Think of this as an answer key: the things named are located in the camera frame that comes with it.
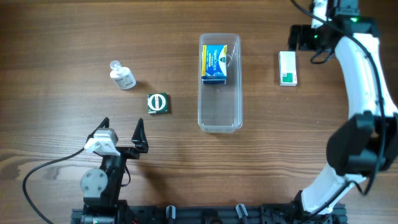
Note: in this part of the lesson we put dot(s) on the green Zam-Buk box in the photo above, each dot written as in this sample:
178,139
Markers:
158,103

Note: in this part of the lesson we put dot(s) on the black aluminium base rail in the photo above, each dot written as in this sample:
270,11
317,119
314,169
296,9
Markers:
266,213

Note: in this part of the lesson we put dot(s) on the white calamine lotion bottle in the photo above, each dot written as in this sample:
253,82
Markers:
121,76

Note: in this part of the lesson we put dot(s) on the white green medicine box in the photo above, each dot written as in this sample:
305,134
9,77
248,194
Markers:
287,68

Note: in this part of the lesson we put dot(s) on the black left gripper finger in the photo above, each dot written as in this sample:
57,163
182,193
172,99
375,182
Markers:
139,137
103,124

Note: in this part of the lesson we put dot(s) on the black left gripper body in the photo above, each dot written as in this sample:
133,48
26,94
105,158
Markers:
125,150

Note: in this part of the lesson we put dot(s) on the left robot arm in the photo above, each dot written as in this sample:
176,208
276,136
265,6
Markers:
101,187

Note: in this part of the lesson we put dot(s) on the clear plastic container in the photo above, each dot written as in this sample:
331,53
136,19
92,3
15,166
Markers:
220,107

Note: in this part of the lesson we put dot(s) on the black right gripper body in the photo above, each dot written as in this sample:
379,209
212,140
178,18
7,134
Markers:
308,39

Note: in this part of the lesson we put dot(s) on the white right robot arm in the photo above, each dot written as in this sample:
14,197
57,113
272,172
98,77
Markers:
367,143

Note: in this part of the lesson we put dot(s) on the blue VapoDrops box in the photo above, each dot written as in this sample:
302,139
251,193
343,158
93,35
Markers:
213,64

